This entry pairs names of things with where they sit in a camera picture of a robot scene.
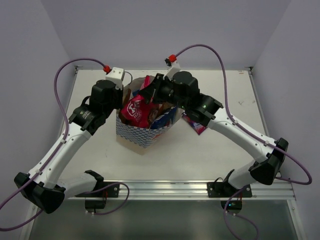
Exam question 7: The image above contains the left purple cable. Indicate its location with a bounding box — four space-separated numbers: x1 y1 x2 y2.
0 58 131 231

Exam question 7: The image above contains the blue checkered paper bag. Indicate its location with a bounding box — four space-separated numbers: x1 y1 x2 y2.
116 78 183 155

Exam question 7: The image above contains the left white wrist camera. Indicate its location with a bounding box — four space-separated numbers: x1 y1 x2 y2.
103 65 125 90

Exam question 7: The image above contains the purple candy bag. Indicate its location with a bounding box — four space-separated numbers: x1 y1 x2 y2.
182 112 207 135

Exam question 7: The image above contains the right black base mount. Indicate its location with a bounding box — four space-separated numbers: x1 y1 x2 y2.
206 177 253 215

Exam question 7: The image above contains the pink snack bag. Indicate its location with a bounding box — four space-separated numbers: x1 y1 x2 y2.
120 75 159 129

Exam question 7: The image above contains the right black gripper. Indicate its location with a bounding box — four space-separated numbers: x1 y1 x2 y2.
138 73 190 111

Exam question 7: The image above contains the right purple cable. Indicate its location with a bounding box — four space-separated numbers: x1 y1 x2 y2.
174 44 313 239

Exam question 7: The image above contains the aluminium mounting rail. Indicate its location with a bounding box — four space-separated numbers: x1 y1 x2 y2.
57 180 295 201

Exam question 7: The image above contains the blue Kettle chips bag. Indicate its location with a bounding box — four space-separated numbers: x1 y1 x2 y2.
150 107 178 130

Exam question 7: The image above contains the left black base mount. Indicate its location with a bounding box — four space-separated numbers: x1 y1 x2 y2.
75 181 120 213

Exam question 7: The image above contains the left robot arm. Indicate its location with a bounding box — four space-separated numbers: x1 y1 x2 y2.
14 79 123 214

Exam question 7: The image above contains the brown Chuba chips bag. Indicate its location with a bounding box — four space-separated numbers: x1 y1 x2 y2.
118 88 132 124

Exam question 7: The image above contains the purple cable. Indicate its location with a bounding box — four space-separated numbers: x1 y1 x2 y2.
174 44 313 239
0 58 131 231

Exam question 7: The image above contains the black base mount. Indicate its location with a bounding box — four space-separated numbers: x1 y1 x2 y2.
206 177 253 215
75 181 120 213

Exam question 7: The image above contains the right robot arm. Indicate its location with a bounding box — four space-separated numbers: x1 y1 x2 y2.
139 71 289 197

